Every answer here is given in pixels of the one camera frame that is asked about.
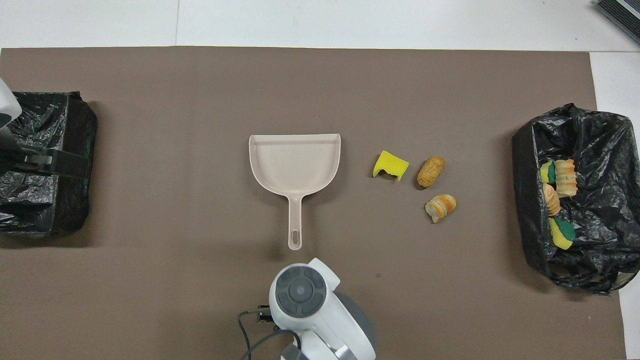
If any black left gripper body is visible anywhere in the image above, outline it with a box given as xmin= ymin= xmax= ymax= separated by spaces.
xmin=0 ymin=125 xmax=31 ymax=173

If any beige plastic dustpan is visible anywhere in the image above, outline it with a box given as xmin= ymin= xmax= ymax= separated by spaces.
xmin=248 ymin=133 xmax=342 ymax=251

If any notched yellow sponge piece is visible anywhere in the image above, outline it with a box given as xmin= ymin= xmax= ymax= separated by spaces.
xmin=372 ymin=150 xmax=410 ymax=181

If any small striped croissant piece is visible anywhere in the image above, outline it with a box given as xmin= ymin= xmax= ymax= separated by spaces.
xmin=425 ymin=194 xmax=458 ymax=224

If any brown oval bread roll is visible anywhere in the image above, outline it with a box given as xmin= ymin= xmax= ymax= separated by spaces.
xmin=417 ymin=156 xmax=446 ymax=189

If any yellow sponge with green pad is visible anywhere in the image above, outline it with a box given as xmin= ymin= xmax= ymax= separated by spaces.
xmin=548 ymin=216 xmax=577 ymax=250

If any pale bread piece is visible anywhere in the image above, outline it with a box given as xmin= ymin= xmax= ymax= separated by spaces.
xmin=544 ymin=183 xmax=562 ymax=217

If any large striped croissant piece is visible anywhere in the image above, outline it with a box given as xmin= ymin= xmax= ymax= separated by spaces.
xmin=554 ymin=158 xmax=579 ymax=198

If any boxy bin with black bag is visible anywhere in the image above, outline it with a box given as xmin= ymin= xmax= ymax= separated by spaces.
xmin=0 ymin=91 xmax=98 ymax=238

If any right black bin bag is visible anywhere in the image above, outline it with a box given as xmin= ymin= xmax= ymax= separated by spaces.
xmin=511 ymin=103 xmax=640 ymax=296

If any brown paper table mat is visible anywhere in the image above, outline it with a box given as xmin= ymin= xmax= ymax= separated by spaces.
xmin=0 ymin=46 xmax=628 ymax=360

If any dark grey ribbed device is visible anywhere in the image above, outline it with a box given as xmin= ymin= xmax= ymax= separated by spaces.
xmin=594 ymin=0 xmax=640 ymax=47

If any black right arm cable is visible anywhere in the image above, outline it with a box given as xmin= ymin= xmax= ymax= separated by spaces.
xmin=237 ymin=309 xmax=303 ymax=360

